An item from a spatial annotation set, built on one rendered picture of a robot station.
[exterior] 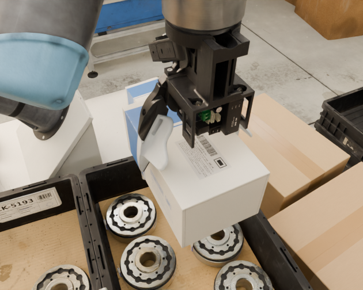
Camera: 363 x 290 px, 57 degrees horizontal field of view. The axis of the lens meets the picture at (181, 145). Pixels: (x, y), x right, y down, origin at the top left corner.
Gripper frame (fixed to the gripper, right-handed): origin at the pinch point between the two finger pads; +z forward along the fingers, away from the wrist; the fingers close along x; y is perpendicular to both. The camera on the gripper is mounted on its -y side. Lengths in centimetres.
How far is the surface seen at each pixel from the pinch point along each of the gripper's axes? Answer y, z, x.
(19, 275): -8.1, 28.0, -30.7
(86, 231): -5.4, 18.0, -16.7
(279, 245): 11.8, 17.8, 11.4
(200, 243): 2.4, 24.9, 1.8
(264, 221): 6.9, 17.8, 12.1
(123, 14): -194, 70, 50
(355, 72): -107, 111, 203
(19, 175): -46, 41, -30
